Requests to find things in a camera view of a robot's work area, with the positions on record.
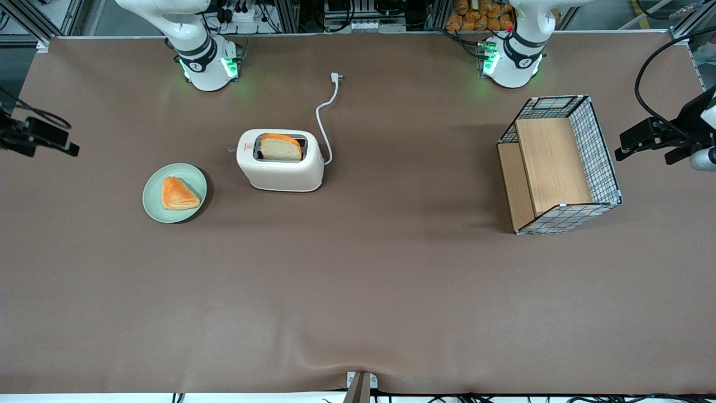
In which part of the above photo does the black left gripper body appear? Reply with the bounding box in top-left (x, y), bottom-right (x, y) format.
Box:
top-left (619, 117), bottom-right (690, 152)

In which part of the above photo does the white two-slot toaster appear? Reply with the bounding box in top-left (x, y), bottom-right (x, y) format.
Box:
top-left (228, 129), bottom-right (326, 193)

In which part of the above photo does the light wooden step shelf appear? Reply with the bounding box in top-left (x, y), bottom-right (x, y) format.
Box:
top-left (498, 118), bottom-right (593, 231)

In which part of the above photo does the orange triangular pastry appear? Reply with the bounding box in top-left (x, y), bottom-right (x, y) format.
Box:
top-left (162, 176), bottom-right (201, 211)

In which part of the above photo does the pale green plate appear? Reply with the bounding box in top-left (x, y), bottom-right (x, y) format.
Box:
top-left (142, 163), bottom-right (208, 224)

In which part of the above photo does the bag of orange buns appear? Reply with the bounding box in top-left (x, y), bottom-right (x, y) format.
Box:
top-left (446, 0), bottom-right (515, 32)

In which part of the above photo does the toast bread slice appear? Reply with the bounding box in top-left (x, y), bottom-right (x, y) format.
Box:
top-left (260, 133), bottom-right (303, 162)

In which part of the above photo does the white power strip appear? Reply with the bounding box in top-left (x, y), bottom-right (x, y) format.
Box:
top-left (218, 0), bottom-right (263, 23)

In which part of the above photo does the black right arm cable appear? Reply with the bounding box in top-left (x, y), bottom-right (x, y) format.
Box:
top-left (0, 84), bottom-right (72, 130)

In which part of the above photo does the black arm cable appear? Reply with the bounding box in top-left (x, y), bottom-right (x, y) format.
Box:
top-left (0, 84), bottom-right (72, 130)
top-left (634, 27), bottom-right (716, 133)

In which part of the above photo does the wire basket with checked lining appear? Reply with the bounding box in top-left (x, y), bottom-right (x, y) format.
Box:
top-left (497, 95), bottom-right (623, 236)

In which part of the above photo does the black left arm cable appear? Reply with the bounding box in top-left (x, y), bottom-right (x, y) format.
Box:
top-left (634, 27), bottom-right (716, 133)

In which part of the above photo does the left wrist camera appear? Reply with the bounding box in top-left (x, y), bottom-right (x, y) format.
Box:
top-left (665, 147), bottom-right (716, 172)

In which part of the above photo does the white toaster power cable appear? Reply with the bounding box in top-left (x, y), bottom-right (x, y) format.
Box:
top-left (315, 72), bottom-right (345, 166)

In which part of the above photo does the metal table edge bracket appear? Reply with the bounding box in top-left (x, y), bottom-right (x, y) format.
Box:
top-left (346, 371), bottom-right (379, 403)

